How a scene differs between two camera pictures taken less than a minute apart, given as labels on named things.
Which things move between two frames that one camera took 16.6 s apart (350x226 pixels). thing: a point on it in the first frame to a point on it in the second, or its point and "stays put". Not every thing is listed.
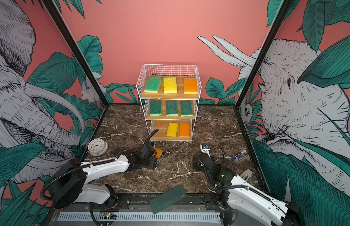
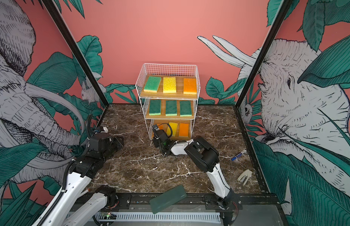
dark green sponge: x=155 y=108 stays put
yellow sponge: x=170 y=85 stays put
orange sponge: x=184 y=130 stays put
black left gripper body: x=151 y=164 to x=115 y=145
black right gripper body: x=196 y=163 to x=157 y=143
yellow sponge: x=172 y=129 stays put
